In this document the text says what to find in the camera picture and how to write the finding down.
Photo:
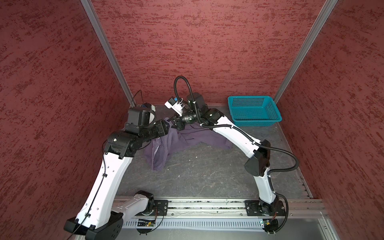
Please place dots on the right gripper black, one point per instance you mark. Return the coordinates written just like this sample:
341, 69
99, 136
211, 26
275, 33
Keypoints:
179, 122

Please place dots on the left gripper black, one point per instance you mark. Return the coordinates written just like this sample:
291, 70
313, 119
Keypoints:
162, 129

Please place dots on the purple trousers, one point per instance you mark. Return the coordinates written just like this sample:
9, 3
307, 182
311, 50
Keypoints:
160, 150

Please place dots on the teal plastic basket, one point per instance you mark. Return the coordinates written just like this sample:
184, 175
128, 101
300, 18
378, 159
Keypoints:
253, 111

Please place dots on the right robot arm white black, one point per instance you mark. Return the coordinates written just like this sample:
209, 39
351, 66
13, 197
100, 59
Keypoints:
257, 152

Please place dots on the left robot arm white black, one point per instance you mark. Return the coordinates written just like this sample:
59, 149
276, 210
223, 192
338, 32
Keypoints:
98, 219

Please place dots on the left circuit board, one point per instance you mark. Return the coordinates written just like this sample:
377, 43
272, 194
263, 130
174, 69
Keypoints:
146, 223

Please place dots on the circuit board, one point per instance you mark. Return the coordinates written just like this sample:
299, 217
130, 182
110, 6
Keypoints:
270, 226
146, 223

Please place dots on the right circuit board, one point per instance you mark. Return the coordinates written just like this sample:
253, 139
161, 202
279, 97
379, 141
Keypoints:
270, 226

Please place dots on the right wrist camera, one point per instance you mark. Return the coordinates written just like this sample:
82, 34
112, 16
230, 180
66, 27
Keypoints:
175, 105

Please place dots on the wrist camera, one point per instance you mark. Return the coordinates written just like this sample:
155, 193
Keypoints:
175, 105
142, 116

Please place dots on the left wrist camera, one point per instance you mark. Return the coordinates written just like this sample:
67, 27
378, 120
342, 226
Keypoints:
142, 116

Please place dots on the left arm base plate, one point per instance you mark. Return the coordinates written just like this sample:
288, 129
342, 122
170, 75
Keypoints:
160, 208

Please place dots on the aluminium front rail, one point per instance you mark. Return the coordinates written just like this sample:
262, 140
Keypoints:
204, 208

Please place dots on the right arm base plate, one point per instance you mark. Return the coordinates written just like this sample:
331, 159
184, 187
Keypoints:
255, 207

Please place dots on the white vented cable duct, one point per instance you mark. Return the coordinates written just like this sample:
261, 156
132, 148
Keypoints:
202, 224

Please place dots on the left corner aluminium post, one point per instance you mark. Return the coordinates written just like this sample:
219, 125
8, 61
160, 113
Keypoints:
97, 26

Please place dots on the corner aluminium post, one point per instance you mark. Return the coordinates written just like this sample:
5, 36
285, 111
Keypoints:
97, 26
317, 26

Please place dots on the right corner aluminium post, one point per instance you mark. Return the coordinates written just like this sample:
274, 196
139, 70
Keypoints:
317, 26

